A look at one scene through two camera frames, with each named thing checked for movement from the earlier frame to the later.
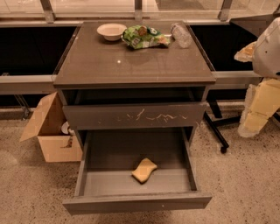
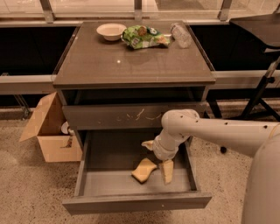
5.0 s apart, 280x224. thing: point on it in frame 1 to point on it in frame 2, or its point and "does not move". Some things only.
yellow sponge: (144, 170) does not move
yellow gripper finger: (245, 53) to (164, 146)
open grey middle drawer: (136, 169) does not move
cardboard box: (46, 126) does not move
